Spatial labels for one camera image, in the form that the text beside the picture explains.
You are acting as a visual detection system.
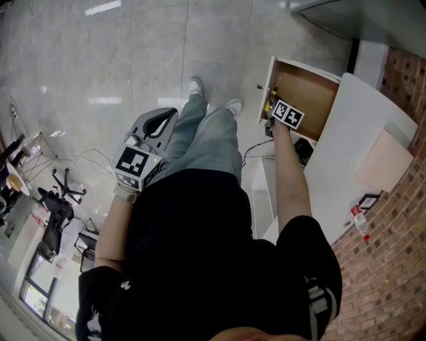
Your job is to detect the grey wristband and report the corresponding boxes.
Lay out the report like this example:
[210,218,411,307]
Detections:
[114,184,138,204]

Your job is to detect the person's left white shoe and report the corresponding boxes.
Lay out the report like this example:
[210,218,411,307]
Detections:
[187,77,205,98]

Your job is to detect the person's right forearm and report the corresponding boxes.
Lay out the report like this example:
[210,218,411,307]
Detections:
[270,125,314,231]

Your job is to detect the wooden white drawer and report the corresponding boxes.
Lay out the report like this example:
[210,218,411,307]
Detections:
[257,56,342,143]

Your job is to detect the round table with wire stand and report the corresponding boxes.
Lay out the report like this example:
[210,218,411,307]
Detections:
[0,131,58,198]

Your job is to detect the person's right white shoe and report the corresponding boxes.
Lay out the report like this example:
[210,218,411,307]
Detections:
[224,97,245,118]

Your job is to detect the red capped white bottle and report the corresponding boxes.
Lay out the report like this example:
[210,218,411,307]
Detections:
[349,203,371,242]

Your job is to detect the small black frame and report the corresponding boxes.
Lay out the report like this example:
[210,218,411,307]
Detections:
[359,192,381,211]

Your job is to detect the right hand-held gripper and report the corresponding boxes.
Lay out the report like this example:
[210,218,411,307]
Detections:
[264,98,306,138]

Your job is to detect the white floor cable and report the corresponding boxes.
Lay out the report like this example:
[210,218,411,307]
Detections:
[71,147,114,174]

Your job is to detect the black box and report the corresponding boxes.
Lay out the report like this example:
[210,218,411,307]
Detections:
[294,137,314,168]

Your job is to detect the white desk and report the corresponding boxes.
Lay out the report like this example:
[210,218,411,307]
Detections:
[251,72,419,248]

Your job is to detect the person's grey jeans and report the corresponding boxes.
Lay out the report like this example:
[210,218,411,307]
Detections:
[164,95,244,184]

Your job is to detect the person's black shirt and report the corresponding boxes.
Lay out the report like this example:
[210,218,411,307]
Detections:
[74,167,344,341]

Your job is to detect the black office chair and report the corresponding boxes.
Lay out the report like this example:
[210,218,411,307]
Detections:
[35,167,88,264]

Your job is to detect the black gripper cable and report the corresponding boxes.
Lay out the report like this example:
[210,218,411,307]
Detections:
[242,139,275,168]

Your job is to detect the white box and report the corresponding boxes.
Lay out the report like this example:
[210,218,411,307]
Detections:
[355,127,415,194]

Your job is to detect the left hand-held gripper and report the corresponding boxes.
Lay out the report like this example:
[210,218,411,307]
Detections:
[110,107,180,192]

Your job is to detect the person's left forearm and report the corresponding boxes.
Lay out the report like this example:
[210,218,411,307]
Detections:
[94,188,141,273]

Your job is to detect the window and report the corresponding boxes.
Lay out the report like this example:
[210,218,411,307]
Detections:
[17,250,79,334]

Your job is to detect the yellow black screwdriver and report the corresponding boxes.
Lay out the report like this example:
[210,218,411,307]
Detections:
[264,76,283,113]

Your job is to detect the person's white shoe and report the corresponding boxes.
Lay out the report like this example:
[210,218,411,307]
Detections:
[224,97,245,118]
[187,77,205,98]

